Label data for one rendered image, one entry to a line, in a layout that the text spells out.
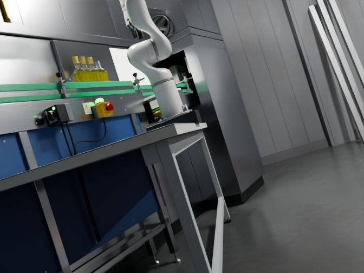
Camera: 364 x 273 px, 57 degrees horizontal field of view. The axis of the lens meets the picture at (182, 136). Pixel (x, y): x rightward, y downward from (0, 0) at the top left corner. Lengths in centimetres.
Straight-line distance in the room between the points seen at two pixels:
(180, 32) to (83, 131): 154
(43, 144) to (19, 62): 62
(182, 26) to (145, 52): 129
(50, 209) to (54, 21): 127
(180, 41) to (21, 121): 179
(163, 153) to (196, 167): 201
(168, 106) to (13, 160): 75
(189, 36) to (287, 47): 210
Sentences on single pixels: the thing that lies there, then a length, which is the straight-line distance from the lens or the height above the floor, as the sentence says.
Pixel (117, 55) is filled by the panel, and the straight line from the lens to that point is 261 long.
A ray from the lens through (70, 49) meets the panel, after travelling 229.
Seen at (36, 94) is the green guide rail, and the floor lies 108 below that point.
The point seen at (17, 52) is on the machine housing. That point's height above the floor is 141.
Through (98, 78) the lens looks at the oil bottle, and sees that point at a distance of 212.
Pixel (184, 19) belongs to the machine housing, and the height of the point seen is 163.
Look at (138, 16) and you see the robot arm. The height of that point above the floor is 132.
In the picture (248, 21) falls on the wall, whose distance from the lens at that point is 483.
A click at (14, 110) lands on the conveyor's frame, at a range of 155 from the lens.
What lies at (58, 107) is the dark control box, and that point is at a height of 99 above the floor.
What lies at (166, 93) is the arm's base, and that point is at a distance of 172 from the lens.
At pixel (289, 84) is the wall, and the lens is 473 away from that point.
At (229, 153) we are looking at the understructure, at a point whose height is 45.
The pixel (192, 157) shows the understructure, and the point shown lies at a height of 50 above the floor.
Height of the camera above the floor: 71
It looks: level
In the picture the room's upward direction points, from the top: 18 degrees counter-clockwise
